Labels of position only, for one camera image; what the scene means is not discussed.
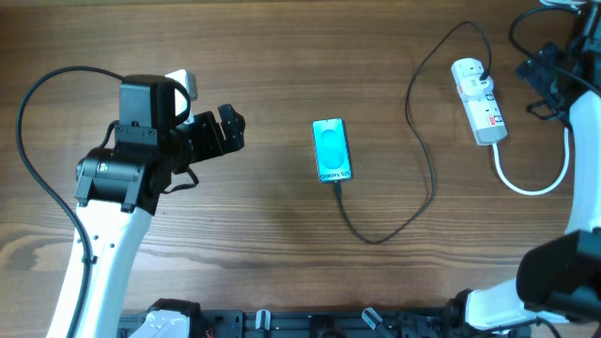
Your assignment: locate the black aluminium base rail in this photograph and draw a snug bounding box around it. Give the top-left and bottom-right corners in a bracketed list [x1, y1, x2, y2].
[116, 307, 532, 338]

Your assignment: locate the white power strip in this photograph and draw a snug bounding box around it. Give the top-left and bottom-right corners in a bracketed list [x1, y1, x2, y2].
[451, 58, 508, 146]

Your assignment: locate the white USB charger plug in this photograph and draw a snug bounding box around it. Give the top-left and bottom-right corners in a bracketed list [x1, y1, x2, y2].
[457, 75, 494, 101]

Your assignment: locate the turquoise screen smartphone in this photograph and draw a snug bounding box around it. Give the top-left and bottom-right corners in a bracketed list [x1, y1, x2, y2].
[312, 117, 352, 183]

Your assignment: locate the black left camera cable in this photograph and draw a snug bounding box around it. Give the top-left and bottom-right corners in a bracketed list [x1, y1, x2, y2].
[15, 65, 126, 338]

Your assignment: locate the black camera cable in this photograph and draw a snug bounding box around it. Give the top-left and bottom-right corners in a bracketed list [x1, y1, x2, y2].
[508, 5, 601, 98]
[15, 65, 126, 338]

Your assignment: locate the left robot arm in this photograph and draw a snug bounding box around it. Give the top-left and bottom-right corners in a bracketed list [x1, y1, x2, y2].
[48, 75, 245, 337]

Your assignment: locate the black right camera cable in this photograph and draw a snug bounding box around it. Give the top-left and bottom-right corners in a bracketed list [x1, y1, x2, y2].
[508, 5, 601, 98]

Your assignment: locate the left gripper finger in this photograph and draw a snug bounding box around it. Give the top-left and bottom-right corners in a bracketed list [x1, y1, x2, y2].
[218, 104, 238, 141]
[231, 112, 245, 150]

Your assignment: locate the black USB charging cable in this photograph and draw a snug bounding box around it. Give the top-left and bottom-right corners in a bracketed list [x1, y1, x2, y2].
[331, 20, 494, 245]

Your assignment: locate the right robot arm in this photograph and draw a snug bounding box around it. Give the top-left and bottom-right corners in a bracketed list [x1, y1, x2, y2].
[443, 1, 600, 336]

